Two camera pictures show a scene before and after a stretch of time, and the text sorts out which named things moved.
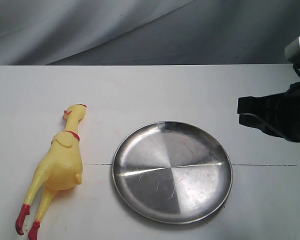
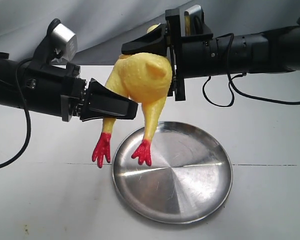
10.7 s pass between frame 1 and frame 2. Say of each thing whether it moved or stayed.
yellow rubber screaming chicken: moved
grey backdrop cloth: stayed
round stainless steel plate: stayed
